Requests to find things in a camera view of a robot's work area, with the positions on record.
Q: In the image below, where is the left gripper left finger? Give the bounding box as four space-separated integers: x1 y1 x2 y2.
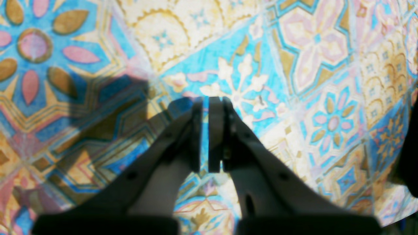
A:
33 98 203 235

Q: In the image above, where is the patterned tablecloth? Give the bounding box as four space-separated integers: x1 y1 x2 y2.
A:
1 0 417 235

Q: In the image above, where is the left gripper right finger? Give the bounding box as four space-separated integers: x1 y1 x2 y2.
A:
208 97 382 235

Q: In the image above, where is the black T-shirt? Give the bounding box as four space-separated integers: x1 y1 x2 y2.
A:
397 101 418 198

